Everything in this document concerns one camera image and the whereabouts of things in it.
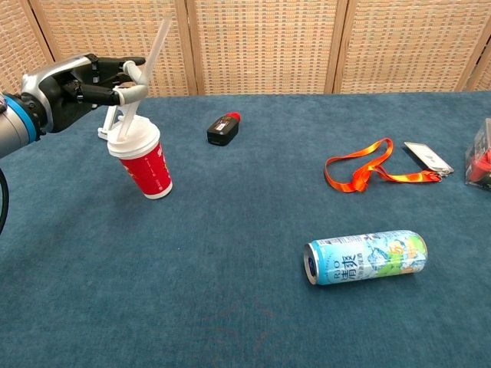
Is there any woven wooden screen panel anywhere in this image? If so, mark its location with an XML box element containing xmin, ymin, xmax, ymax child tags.
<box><xmin>186</xmin><ymin>0</ymin><xmax>349</xmax><ymax>96</ymax></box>
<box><xmin>466</xmin><ymin>49</ymin><xmax>491</xmax><ymax>93</ymax></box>
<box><xmin>333</xmin><ymin>0</ymin><xmax>491</xmax><ymax>95</ymax></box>
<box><xmin>0</xmin><ymin>0</ymin><xmax>74</xmax><ymax>114</ymax></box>
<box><xmin>28</xmin><ymin>0</ymin><xmax>199</xmax><ymax>100</ymax></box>

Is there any clear badge card holder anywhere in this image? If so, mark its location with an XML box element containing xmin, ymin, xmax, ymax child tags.
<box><xmin>404</xmin><ymin>141</ymin><xmax>455</xmax><ymax>174</ymax></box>

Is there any translucent plastic straw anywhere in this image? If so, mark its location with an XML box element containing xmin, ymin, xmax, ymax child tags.
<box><xmin>117</xmin><ymin>17</ymin><xmax>173</xmax><ymax>139</ymax></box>

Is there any blue tablecloth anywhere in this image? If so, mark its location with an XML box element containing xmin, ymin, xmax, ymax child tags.
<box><xmin>0</xmin><ymin>90</ymin><xmax>491</xmax><ymax>368</ymax></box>

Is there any white folding phone stand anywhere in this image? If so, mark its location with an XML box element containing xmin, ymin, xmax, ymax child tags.
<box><xmin>97</xmin><ymin>105</ymin><xmax>131</xmax><ymax>141</ymax></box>

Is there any blue drink can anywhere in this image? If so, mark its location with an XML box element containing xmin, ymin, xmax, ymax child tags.
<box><xmin>302</xmin><ymin>229</ymin><xmax>429</xmax><ymax>287</ymax></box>

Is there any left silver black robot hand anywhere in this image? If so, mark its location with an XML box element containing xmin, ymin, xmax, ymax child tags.
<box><xmin>21</xmin><ymin>53</ymin><xmax>149</xmax><ymax>134</ymax></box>

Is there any black cable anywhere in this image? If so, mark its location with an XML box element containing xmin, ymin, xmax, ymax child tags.
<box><xmin>0</xmin><ymin>168</ymin><xmax>9</xmax><ymax>235</ymax></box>

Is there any black bottle with red cap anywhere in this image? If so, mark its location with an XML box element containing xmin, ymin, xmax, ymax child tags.
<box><xmin>206</xmin><ymin>110</ymin><xmax>242</xmax><ymax>147</ymax></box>

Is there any orange lanyard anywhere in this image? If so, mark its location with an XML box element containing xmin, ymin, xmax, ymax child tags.
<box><xmin>324</xmin><ymin>137</ymin><xmax>442</xmax><ymax>193</ymax></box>

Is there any red cup with white lid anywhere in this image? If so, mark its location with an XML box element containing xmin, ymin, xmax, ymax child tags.
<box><xmin>107</xmin><ymin>117</ymin><xmax>173</xmax><ymax>200</ymax></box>

